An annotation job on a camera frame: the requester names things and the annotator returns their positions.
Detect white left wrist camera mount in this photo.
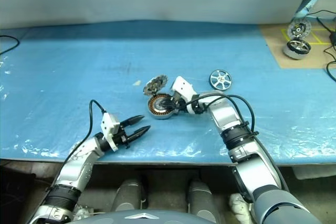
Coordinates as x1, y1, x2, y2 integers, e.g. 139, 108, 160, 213
101, 113, 124, 153

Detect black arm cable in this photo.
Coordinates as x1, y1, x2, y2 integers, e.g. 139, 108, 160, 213
191, 93, 291, 196
62, 100, 108, 168

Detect round silver bell cap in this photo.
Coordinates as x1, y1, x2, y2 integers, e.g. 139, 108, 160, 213
208, 69, 234, 91

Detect grey robot torso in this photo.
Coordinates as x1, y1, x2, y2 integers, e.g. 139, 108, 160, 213
61, 209, 238, 224

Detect assembled silver spare motor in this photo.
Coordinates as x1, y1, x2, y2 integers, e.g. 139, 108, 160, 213
282, 39, 312, 59

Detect black cable on mat edge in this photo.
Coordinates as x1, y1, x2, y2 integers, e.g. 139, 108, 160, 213
0, 35, 20, 55

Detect white crumpled rag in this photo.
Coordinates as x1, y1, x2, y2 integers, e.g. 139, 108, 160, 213
72, 205, 96, 222
228, 193, 250, 216

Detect brown cardboard sheet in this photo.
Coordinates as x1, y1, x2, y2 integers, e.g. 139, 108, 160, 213
258, 20, 336, 70

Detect silver motor housing copper windings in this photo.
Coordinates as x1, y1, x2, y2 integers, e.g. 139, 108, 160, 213
146, 92, 178, 121

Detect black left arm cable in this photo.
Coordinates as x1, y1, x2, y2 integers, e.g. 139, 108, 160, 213
62, 100, 108, 168

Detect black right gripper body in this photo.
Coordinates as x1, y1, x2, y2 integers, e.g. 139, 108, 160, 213
170, 90, 190, 115

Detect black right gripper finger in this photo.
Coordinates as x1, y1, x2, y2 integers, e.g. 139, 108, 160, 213
163, 103, 181, 114
159, 97, 176, 106

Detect dark grey rounded leg cover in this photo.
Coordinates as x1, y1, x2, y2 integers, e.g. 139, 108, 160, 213
114, 178, 147, 213
185, 177, 221, 217

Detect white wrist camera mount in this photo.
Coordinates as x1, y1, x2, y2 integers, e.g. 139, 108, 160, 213
101, 113, 124, 153
171, 76, 198, 104

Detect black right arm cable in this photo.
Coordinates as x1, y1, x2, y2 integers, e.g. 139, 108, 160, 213
191, 93, 291, 196

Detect looped black cable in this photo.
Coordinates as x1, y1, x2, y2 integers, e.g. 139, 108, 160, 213
323, 44, 336, 81

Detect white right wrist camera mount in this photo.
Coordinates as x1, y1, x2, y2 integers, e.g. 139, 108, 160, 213
171, 76, 198, 104

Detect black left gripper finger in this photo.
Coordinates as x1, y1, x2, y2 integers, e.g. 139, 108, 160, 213
120, 114, 145, 129
128, 125, 152, 141

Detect spare geared silver cover plate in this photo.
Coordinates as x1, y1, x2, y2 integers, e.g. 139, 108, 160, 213
288, 17, 312, 37

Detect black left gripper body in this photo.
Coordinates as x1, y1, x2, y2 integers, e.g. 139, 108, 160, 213
112, 120, 132, 150

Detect silver geared motor cover plate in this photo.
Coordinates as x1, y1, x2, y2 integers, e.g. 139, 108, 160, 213
143, 74, 168, 96

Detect thin black cable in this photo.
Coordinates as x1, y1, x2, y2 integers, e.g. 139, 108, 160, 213
306, 9, 336, 19

